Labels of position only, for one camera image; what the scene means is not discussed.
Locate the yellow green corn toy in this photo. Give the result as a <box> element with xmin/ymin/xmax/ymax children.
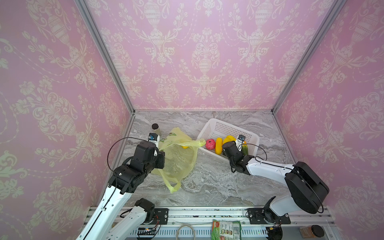
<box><xmin>242</xmin><ymin>142</ymin><xmax>249</xmax><ymax>156</ymax></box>

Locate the yellow banana toy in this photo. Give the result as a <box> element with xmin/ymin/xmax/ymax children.
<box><xmin>215</xmin><ymin>138</ymin><xmax>223</xmax><ymax>155</ymax></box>

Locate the yellow-green plastic bag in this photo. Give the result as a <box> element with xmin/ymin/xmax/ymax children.
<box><xmin>152</xmin><ymin>128</ymin><xmax>206</xmax><ymax>194</ymax></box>

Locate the yellow corn cob toy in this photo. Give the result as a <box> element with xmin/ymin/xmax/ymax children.
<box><xmin>223</xmin><ymin>136</ymin><xmax>236</xmax><ymax>145</ymax></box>

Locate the pink dragon fruit toy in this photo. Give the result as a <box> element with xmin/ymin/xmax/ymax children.
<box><xmin>205</xmin><ymin>139</ymin><xmax>216</xmax><ymax>150</ymax></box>

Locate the white plastic basket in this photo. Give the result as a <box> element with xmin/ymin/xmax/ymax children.
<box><xmin>197</xmin><ymin>118</ymin><xmax>260</xmax><ymax>156</ymax></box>

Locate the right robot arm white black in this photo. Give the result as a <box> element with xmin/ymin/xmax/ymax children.
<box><xmin>223</xmin><ymin>141</ymin><xmax>330</xmax><ymax>224</ymax></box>

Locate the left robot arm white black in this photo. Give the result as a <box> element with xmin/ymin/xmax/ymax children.
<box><xmin>77</xmin><ymin>140</ymin><xmax>165</xmax><ymax>240</ymax></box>

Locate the small bottle black cap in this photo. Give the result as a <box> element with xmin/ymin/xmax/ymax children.
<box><xmin>152</xmin><ymin>124</ymin><xmax>162</xmax><ymax>136</ymax></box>

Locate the green snack packet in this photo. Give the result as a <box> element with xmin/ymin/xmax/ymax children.
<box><xmin>211</xmin><ymin>220</ymin><xmax>241</xmax><ymax>240</ymax></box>

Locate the small circuit board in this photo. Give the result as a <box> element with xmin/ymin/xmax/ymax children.
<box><xmin>137</xmin><ymin>228</ymin><xmax>157</xmax><ymax>236</ymax></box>

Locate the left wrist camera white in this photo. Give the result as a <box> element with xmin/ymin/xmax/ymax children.
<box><xmin>148</xmin><ymin>133</ymin><xmax>160</xmax><ymax>148</ymax></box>

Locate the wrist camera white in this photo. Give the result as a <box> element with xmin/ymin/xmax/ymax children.
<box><xmin>148</xmin><ymin>133</ymin><xmax>160</xmax><ymax>148</ymax></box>
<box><xmin>236</xmin><ymin>135</ymin><xmax>246</xmax><ymax>152</ymax></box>

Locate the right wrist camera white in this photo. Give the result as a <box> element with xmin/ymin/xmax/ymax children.
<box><xmin>236</xmin><ymin>135</ymin><xmax>246</xmax><ymax>152</ymax></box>

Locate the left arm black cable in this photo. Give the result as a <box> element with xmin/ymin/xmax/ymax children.
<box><xmin>106</xmin><ymin>137</ymin><xmax>150</xmax><ymax>172</ymax></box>

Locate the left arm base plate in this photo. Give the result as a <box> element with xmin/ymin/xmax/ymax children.
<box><xmin>144</xmin><ymin>208</ymin><xmax>169</xmax><ymax>225</ymax></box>

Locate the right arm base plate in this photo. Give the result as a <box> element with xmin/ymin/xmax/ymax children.
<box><xmin>246</xmin><ymin>208</ymin><xmax>291</xmax><ymax>225</ymax></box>

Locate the grey cable loop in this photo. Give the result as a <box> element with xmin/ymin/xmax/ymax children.
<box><xmin>175</xmin><ymin>223</ymin><xmax>196</xmax><ymax>240</ymax></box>

